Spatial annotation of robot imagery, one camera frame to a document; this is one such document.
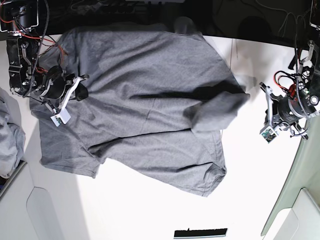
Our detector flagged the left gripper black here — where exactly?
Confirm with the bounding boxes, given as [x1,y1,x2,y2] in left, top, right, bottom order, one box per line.
[260,82,320,139]

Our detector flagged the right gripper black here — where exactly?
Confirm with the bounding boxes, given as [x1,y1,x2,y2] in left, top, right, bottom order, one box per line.
[33,65,89,109]

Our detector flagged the grey t-shirt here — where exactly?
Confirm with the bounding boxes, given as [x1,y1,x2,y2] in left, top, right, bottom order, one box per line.
[30,18,250,197]

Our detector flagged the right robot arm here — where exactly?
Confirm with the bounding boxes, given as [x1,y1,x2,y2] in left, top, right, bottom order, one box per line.
[0,0,89,114]

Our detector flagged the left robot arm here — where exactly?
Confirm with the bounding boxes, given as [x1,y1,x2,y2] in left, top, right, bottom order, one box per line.
[260,0,320,143]

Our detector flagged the grey clothes pile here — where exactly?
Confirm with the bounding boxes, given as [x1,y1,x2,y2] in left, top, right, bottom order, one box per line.
[0,89,26,179]

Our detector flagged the white bin right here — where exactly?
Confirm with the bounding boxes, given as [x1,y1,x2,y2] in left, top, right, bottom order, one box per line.
[259,186,320,240]

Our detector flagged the white bin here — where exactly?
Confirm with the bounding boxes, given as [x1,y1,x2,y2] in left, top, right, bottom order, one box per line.
[259,186,320,240]
[0,161,63,240]

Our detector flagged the white bin left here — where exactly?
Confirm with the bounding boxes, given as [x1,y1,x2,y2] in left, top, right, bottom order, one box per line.
[0,161,63,240]

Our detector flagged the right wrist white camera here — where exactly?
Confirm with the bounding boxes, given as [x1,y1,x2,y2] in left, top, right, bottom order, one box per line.
[50,109,71,127]

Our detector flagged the wrist white camera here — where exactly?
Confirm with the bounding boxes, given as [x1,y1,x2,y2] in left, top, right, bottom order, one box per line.
[50,109,71,127]
[259,125,278,144]

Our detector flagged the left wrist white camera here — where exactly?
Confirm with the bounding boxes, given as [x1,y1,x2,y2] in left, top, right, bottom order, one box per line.
[259,125,278,144]

